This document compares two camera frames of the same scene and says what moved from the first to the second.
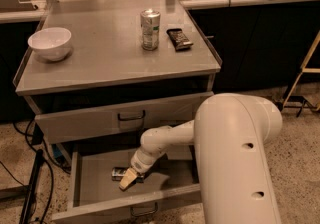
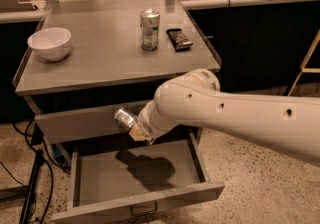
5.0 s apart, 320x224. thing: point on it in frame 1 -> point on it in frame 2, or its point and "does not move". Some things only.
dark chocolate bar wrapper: (179, 39) does not move
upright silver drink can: (150, 25) does not move
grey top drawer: (119, 117) does not move
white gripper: (139, 162) -> (145, 124)
